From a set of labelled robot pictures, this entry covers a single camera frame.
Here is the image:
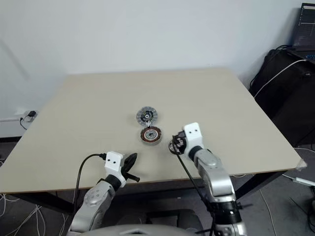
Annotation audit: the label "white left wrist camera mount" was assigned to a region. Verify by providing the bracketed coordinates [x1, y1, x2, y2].
[104, 150, 127, 185]

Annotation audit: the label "white floor power strip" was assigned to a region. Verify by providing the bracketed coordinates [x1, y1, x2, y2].
[291, 176, 315, 186]

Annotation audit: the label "open black laptop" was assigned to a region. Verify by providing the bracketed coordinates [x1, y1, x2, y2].
[292, 2, 315, 61]

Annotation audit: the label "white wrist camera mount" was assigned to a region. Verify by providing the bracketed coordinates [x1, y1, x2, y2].
[104, 150, 127, 185]
[181, 121, 204, 155]

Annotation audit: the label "thin white floor cables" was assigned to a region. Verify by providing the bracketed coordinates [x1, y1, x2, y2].
[0, 191, 72, 233]

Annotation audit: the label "black fabric bag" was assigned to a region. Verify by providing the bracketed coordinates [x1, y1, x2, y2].
[249, 47, 315, 148]

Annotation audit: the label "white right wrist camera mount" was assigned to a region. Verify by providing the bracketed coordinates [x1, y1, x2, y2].
[181, 121, 204, 155]

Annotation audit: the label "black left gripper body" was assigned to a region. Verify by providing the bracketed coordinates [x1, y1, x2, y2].
[121, 155, 131, 179]

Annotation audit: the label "white cable over bag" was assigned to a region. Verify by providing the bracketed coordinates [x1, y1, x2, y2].
[254, 58, 309, 98]

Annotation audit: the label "round silver spoked motor disc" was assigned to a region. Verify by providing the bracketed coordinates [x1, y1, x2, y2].
[136, 105, 159, 127]

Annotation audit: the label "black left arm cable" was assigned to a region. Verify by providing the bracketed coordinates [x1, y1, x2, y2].
[72, 153, 107, 215]

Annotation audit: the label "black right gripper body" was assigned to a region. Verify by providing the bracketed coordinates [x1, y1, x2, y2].
[173, 130, 188, 155]

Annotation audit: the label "motor housing with copper windings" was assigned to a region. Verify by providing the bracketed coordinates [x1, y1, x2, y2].
[139, 126, 162, 147]

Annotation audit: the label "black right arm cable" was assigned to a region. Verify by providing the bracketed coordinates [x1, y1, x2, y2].
[172, 147, 222, 236]

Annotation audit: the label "black table frame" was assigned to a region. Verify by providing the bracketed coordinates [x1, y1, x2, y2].
[9, 169, 291, 215]

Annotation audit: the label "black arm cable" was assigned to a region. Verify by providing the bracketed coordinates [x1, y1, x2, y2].
[72, 153, 107, 215]
[172, 147, 222, 236]

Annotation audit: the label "clear tape on table corner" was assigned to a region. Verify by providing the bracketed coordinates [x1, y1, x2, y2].
[296, 159, 308, 172]

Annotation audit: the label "grey robot torso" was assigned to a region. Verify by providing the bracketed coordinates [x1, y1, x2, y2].
[83, 222, 198, 236]

